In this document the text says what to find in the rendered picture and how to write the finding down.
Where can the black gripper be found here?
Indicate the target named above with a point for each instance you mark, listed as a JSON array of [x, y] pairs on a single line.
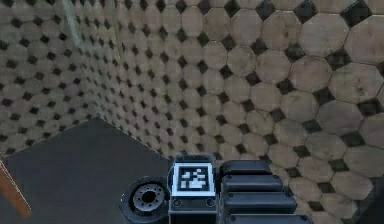
[[146, 200]]

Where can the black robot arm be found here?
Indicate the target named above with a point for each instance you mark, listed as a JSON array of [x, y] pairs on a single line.
[[253, 196]]

